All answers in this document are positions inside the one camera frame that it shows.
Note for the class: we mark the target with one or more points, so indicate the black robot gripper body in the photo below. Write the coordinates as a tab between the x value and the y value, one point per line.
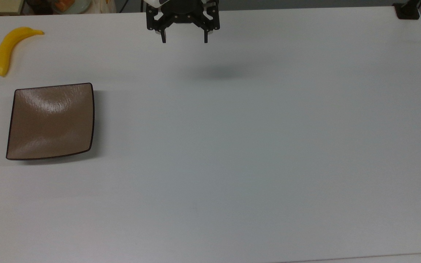
186	12

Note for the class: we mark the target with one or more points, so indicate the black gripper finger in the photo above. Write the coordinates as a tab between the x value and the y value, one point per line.
206	36
163	36

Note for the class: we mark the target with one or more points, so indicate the yellow banana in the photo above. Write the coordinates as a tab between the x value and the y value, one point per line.
5	47

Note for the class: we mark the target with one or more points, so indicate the brown square ceramic plate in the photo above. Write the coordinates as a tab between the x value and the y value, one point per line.
51	122

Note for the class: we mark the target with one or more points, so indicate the white plastic bag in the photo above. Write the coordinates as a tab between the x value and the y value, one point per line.
104	5

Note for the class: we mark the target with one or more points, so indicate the bowl with orange food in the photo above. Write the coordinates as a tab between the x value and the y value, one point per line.
69	5

